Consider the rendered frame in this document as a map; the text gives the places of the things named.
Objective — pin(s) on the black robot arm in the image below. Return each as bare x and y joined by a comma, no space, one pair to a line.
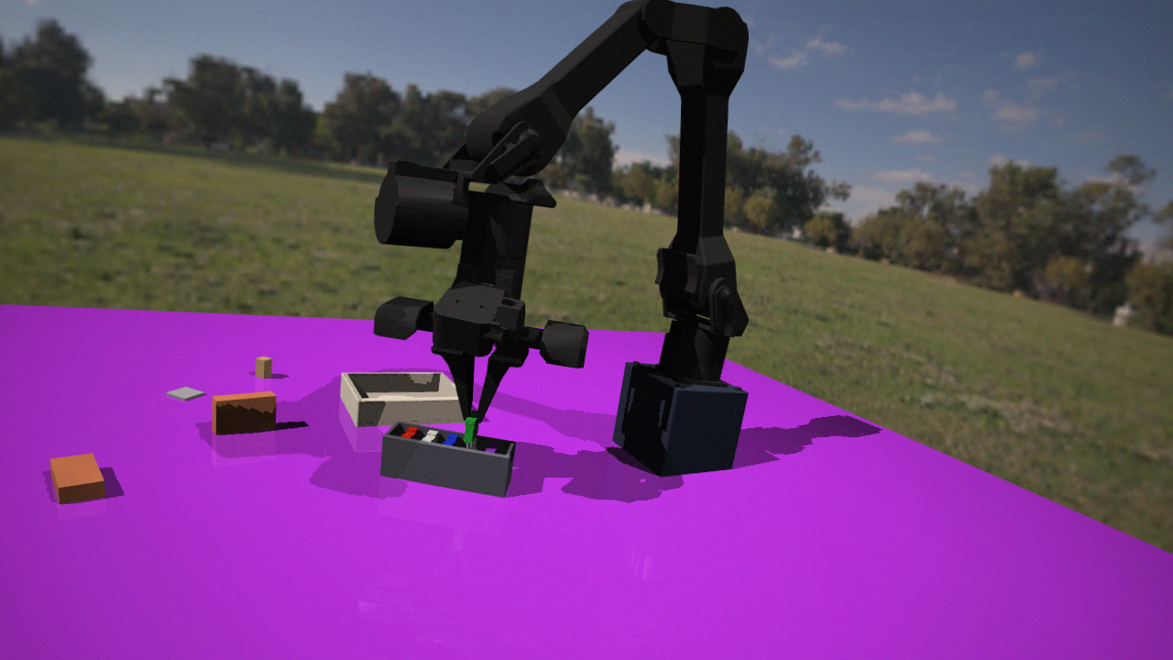
424,207

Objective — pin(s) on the green fuse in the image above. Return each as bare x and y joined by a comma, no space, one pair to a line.
471,428

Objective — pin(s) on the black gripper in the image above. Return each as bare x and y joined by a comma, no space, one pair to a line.
560,344

